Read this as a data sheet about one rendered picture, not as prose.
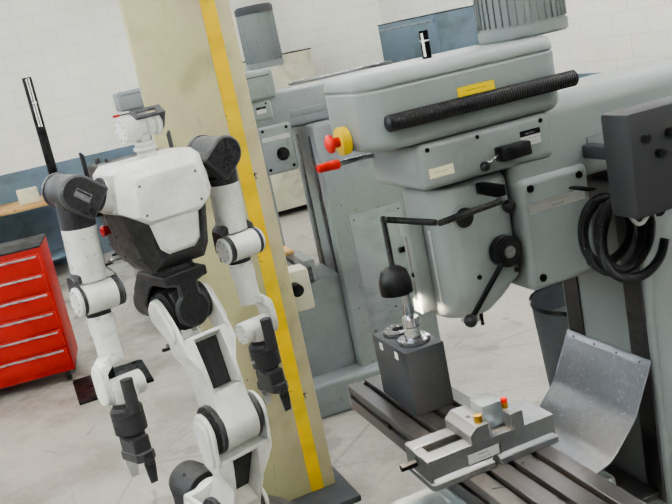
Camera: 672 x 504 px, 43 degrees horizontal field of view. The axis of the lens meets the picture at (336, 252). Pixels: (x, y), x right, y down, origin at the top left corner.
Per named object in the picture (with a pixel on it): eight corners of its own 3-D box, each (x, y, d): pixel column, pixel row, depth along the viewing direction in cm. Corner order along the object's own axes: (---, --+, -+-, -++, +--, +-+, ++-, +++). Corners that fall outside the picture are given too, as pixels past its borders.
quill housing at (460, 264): (458, 330, 186) (434, 188, 178) (415, 310, 205) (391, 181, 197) (531, 305, 192) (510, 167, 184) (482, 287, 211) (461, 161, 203)
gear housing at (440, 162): (424, 193, 175) (415, 145, 173) (374, 183, 198) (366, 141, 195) (557, 155, 186) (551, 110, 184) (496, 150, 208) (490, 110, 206)
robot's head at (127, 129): (120, 152, 226) (112, 119, 224) (154, 143, 232) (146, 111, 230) (131, 152, 221) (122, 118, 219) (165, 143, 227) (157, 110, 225)
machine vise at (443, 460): (434, 492, 194) (426, 449, 191) (405, 467, 208) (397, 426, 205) (560, 441, 205) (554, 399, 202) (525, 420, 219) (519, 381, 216)
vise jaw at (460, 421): (471, 445, 197) (468, 430, 196) (445, 427, 209) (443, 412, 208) (493, 436, 199) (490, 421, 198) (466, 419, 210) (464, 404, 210)
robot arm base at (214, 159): (191, 185, 249) (171, 152, 244) (223, 160, 255) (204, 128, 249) (218, 188, 237) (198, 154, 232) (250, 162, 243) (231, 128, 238)
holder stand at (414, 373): (416, 417, 233) (403, 349, 228) (383, 392, 253) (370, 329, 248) (454, 402, 237) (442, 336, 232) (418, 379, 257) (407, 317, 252)
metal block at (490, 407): (486, 430, 202) (482, 407, 200) (473, 421, 207) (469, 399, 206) (504, 422, 204) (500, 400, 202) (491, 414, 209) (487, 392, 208)
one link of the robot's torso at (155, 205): (89, 278, 242) (55, 156, 233) (192, 243, 261) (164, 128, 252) (133, 290, 218) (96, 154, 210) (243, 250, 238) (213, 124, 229)
